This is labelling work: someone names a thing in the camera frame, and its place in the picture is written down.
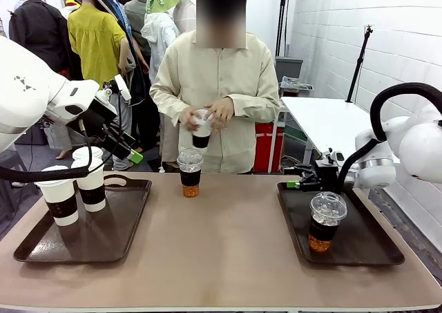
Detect grey plastic bin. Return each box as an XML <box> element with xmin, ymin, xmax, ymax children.
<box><xmin>275</xmin><ymin>56</ymin><xmax>304</xmax><ymax>83</ymax></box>

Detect mannequin in white shirt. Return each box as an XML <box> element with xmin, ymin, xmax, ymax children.
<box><xmin>172</xmin><ymin>0</ymin><xmax>198</xmax><ymax>35</ymax></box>

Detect clear plastic bag pile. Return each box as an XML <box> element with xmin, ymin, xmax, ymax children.
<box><xmin>279</xmin><ymin>75</ymin><xmax>314</xmax><ymax>97</ymax></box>

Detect black light stand poles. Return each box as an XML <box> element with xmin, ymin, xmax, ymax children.
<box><xmin>274</xmin><ymin>0</ymin><xmax>291</xmax><ymax>57</ymax></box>

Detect black camera tripod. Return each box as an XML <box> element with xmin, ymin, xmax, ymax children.
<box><xmin>345</xmin><ymin>25</ymin><xmax>374</xmax><ymax>104</ymax></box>

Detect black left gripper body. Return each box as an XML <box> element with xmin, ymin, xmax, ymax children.
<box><xmin>70</xmin><ymin>99</ymin><xmax>120</xmax><ymax>144</ymax></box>

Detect mannequin in white jacket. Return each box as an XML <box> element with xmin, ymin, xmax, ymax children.
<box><xmin>140</xmin><ymin>0</ymin><xmax>185</xmax><ymax>86</ymax></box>

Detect person's left hand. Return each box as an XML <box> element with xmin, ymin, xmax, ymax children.
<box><xmin>204</xmin><ymin>97</ymin><xmax>236</xmax><ymax>132</ymax></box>

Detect thick black right arm hose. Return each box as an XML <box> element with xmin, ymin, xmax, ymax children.
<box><xmin>336</xmin><ymin>82</ymin><xmax>442</xmax><ymax>193</ymax></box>

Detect dark brown serving tray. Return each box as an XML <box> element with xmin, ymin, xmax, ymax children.
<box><xmin>276</xmin><ymin>181</ymin><xmax>405</xmax><ymax>267</ymax></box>
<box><xmin>12</xmin><ymin>173</ymin><xmax>153</xmax><ymax>264</ymax></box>

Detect person in beige shirt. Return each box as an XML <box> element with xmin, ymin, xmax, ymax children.
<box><xmin>149</xmin><ymin>0</ymin><xmax>281</xmax><ymax>175</ymax></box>

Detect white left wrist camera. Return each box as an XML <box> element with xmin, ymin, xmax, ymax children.
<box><xmin>103</xmin><ymin>74</ymin><xmax>133</xmax><ymax>103</ymax></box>

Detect mannequin in black jacket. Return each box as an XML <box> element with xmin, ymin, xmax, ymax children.
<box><xmin>8</xmin><ymin>0</ymin><xmax>72</xmax><ymax>79</ymax></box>

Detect person in blue shirt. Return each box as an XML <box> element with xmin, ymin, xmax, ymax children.
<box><xmin>98</xmin><ymin>0</ymin><xmax>151</xmax><ymax>106</ymax></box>

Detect person's right hand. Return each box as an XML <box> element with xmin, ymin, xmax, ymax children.
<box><xmin>179</xmin><ymin>106</ymin><xmax>202</xmax><ymax>133</ymax></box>

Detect mannequin with red yellow collar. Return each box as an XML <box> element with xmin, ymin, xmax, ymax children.
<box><xmin>59</xmin><ymin>0</ymin><xmax>82</xmax><ymax>19</ymax></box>

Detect dark storage crate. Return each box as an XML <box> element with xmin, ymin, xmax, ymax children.
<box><xmin>13</xmin><ymin>121</ymin><xmax>49</xmax><ymax>146</ymax></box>

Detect mannequin in grey-green shirt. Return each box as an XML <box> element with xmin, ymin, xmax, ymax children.
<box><xmin>124</xmin><ymin>0</ymin><xmax>162</xmax><ymax>153</ymax></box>

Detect clear iced coffee cup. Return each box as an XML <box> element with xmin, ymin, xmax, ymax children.
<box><xmin>307</xmin><ymin>191</ymin><xmax>348</xmax><ymax>254</ymax></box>
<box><xmin>176</xmin><ymin>148</ymin><xmax>204</xmax><ymax>199</ymax></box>

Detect mannequin in yellow blouse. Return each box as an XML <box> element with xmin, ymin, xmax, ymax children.
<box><xmin>66</xmin><ymin>0</ymin><xmax>137</xmax><ymax>171</ymax></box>

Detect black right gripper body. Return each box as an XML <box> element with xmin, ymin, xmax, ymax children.
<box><xmin>298</xmin><ymin>160</ymin><xmax>342</xmax><ymax>193</ymax></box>

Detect thick black left arm hose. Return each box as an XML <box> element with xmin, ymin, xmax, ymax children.
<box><xmin>0</xmin><ymin>166</ymin><xmax>91</xmax><ymax>184</ymax></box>

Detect red box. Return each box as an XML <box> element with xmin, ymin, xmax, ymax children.
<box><xmin>254</xmin><ymin>122</ymin><xmax>285</xmax><ymax>173</ymax></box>

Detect person's right forearm beige sleeve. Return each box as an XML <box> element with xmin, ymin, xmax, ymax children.
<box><xmin>149</xmin><ymin>81</ymin><xmax>191</xmax><ymax>127</ymax></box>

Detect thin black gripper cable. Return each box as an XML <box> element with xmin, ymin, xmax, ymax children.
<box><xmin>77</xmin><ymin>91</ymin><xmax>124</xmax><ymax>176</ymax></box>

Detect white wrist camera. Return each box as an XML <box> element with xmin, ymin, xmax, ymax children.
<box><xmin>103</xmin><ymin>74</ymin><xmax>133</xmax><ymax>103</ymax></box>
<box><xmin>320</xmin><ymin>149</ymin><xmax>345</xmax><ymax>163</ymax></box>

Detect thick black arm hose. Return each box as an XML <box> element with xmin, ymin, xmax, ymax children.
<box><xmin>336</xmin><ymin>82</ymin><xmax>442</xmax><ymax>193</ymax></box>
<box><xmin>0</xmin><ymin>166</ymin><xmax>91</xmax><ymax>184</ymax></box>

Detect person's left forearm beige sleeve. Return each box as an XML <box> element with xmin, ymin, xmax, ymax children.
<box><xmin>230</xmin><ymin>91</ymin><xmax>281</xmax><ymax>124</ymax></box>

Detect white side table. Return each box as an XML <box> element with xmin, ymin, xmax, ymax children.
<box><xmin>280</xmin><ymin>96</ymin><xmax>401</xmax><ymax>165</ymax></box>

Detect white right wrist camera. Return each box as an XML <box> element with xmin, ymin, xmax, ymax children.
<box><xmin>320</xmin><ymin>149</ymin><xmax>345</xmax><ymax>163</ymax></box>

